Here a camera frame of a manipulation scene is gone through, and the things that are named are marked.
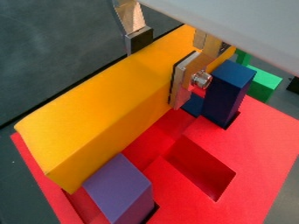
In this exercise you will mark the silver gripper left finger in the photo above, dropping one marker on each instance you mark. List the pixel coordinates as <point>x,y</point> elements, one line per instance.
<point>138,34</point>

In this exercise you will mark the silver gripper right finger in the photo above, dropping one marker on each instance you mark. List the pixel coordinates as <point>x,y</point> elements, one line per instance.
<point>189,70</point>

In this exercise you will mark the yellow rectangular block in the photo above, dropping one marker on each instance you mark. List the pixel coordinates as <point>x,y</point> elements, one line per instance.
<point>78,131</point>

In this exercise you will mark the red board with slots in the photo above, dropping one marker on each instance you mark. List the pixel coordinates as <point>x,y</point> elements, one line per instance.
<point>217,176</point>

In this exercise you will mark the dark blue U-shaped block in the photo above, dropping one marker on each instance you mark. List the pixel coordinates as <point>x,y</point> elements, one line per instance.
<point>225,94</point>

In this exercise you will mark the green U-shaped block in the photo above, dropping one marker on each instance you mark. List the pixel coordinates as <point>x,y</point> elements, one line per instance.
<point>265,82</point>

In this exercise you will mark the purple U-shaped block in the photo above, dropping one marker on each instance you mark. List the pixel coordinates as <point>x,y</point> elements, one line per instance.
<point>122,191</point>

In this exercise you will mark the black angled bracket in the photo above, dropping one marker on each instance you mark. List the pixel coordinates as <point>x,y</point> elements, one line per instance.
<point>294,85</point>

